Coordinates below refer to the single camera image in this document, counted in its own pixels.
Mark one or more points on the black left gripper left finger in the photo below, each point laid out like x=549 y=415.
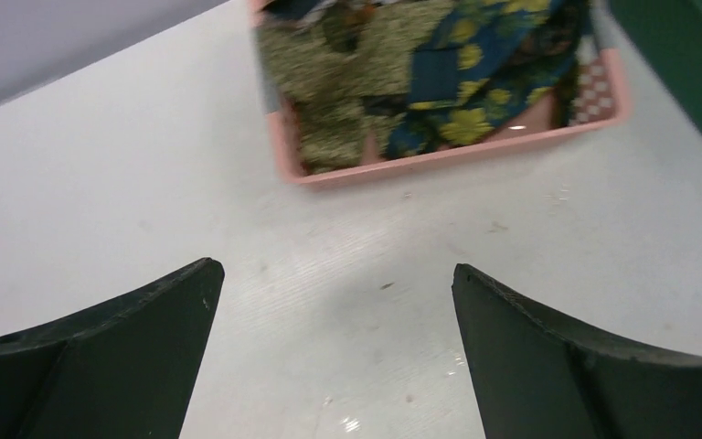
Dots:
x=124 y=368

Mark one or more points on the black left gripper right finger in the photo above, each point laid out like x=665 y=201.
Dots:
x=539 y=373

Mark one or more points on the green divided plastic tray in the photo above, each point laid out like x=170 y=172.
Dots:
x=668 y=34

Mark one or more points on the pile of patterned ties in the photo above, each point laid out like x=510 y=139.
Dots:
x=412 y=77

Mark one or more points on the pink plastic basket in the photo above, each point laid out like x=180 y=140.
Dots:
x=602 y=101

